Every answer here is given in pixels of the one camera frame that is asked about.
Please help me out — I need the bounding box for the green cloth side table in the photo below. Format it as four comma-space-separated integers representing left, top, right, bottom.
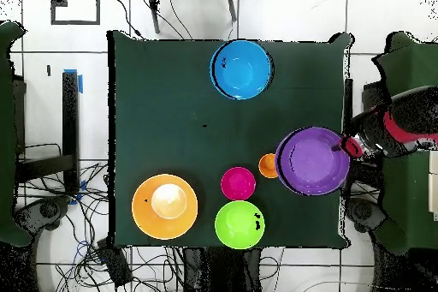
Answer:
0, 21, 30, 247
372, 30, 438, 255

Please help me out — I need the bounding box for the orange cup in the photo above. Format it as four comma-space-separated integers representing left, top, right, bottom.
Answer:
257, 152, 280, 179

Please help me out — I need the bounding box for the large blue bowl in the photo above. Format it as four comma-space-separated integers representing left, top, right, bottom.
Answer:
210, 39, 274, 101

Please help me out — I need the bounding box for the tangle of black cables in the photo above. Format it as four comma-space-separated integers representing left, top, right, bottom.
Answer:
16, 142, 186, 292

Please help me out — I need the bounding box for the large yellow bowl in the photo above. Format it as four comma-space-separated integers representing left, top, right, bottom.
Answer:
131, 174, 199, 241

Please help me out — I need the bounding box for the black stand bar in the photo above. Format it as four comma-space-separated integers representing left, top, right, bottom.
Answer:
16, 70, 80, 197

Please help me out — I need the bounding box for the dark grey chair with knob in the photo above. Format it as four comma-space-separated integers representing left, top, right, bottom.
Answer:
13, 194, 73, 236

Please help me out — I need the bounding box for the pink red bowl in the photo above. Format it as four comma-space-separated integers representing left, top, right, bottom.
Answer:
220, 166, 257, 201

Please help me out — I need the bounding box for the green bowl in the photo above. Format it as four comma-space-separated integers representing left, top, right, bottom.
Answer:
214, 200, 266, 250

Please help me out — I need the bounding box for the purple bowl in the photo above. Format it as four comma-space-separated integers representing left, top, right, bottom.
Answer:
274, 126, 352, 197

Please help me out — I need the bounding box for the black power box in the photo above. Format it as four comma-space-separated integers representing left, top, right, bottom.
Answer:
96, 238, 133, 289

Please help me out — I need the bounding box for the dark green tablecloth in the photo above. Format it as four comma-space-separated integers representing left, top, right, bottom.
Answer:
107, 30, 353, 249

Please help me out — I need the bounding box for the black equipment stand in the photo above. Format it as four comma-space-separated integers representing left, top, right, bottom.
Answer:
361, 80, 388, 111

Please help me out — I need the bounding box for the white boxes stack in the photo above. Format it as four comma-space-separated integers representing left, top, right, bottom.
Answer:
428, 149, 438, 222

